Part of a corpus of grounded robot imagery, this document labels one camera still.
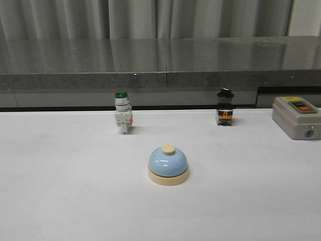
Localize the blue and cream call bell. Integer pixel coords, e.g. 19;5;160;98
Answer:
147;145;189;186

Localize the grey stone ledge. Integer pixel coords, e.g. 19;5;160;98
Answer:
1;36;320;91

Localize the grey red-button control box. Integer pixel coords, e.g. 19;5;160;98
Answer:
272;96;320;140

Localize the grey curtain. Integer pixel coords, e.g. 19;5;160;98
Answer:
1;1;320;40

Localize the green pushbutton switch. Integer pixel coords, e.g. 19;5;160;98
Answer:
115;91;133;134

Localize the black selector switch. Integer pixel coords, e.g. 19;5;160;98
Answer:
216;88;234;126

